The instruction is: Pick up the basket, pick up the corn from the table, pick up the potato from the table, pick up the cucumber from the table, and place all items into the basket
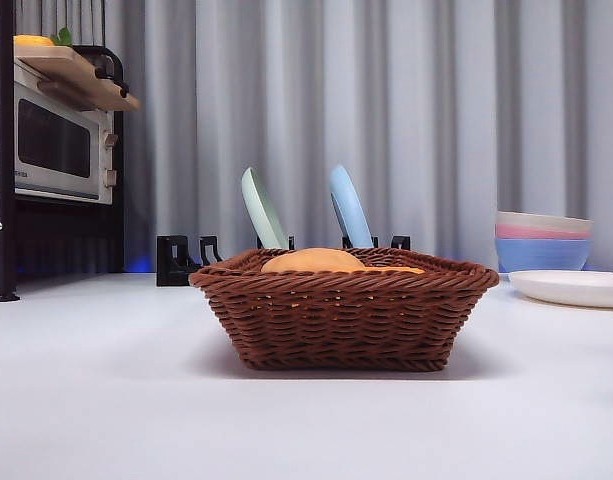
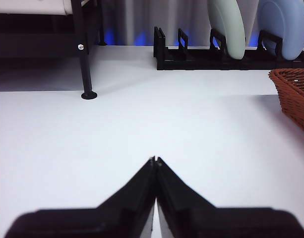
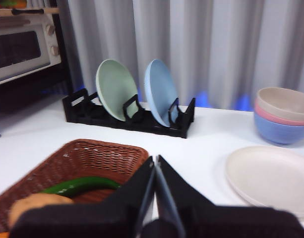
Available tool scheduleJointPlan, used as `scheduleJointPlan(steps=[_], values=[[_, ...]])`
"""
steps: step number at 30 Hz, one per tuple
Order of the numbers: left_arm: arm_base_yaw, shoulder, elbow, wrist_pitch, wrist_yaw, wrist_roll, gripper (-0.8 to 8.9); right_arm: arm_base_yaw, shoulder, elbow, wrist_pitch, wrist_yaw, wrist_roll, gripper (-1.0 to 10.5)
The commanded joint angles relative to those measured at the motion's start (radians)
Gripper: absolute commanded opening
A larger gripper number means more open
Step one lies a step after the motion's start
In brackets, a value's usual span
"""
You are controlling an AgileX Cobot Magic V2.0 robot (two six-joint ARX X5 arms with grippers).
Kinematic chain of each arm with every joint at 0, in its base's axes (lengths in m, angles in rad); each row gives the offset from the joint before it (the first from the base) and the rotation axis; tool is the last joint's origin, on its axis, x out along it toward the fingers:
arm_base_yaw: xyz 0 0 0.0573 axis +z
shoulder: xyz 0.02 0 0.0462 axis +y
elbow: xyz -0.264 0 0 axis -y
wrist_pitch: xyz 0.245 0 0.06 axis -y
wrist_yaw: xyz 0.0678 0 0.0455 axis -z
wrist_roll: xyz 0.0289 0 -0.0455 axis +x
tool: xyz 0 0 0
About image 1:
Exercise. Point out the wooden cutting board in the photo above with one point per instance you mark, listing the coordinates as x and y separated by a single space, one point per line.
81 75

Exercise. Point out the grey curtain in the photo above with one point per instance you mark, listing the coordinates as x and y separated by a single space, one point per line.
286 100

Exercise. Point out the green leaf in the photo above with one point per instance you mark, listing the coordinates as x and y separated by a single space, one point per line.
62 36

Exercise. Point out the pink bowl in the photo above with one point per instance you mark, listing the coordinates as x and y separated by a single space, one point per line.
536 233

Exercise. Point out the light blue plate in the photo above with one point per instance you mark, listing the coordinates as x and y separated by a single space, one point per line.
351 205

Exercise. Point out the pale green plate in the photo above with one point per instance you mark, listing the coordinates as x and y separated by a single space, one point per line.
263 210

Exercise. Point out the yellow food piece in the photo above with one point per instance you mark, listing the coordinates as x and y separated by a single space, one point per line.
31 40

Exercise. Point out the brown potato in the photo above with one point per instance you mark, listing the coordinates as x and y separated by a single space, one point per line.
311 260

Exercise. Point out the black metal shelf frame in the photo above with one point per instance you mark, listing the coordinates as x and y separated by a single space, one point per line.
6 150

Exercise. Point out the black dish rack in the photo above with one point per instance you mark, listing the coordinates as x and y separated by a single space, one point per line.
173 265

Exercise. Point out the cream toaster oven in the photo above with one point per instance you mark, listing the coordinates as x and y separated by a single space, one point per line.
56 135

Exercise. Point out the cream bowl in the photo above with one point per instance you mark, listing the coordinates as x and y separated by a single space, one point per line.
546 220

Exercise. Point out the orange yellow corn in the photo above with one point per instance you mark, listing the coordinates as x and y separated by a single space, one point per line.
391 270

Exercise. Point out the white plate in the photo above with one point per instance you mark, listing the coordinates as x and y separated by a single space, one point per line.
571 287

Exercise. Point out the brown wicker basket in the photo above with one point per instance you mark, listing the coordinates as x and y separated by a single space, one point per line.
336 320

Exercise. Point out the black metal hook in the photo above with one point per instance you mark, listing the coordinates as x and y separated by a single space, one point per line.
117 83

